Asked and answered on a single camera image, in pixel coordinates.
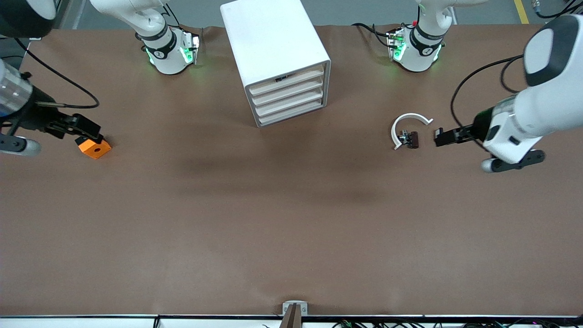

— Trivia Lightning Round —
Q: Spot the orange and black button box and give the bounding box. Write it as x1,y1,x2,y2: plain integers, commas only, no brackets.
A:
76,136,112,160

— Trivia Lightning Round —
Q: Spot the white curved pipe clamp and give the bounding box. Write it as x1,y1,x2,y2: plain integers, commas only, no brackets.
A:
391,113,434,151

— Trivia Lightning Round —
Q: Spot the brown table cover mat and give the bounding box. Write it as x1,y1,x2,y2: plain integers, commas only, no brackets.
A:
0,24,583,318

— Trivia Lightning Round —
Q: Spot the black cable with metal plug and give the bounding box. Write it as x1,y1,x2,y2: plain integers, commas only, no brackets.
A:
531,0,578,19

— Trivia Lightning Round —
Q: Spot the black arm base cable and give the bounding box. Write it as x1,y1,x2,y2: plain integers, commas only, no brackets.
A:
352,22,394,48

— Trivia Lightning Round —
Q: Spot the white table edge rail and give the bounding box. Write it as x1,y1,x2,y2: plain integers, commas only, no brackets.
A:
0,314,583,328

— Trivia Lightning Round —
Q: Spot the metal table edge bracket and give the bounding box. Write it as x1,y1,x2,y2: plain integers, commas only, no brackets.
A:
282,301,308,316

